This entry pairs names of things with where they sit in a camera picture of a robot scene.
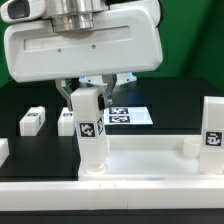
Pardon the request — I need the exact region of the white left obstacle block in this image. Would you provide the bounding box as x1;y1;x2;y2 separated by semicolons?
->
0;138;9;167

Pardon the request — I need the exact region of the white desk top tray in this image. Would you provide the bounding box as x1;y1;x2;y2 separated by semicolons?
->
78;135;224;181

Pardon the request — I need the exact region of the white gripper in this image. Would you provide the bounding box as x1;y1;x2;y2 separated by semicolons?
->
4;6;163;111

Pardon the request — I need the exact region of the white front obstacle rail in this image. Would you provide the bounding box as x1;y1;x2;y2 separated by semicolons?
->
0;180;224;211

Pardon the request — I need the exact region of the fiducial marker sheet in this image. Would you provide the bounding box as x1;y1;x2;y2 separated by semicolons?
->
104;107;153;125

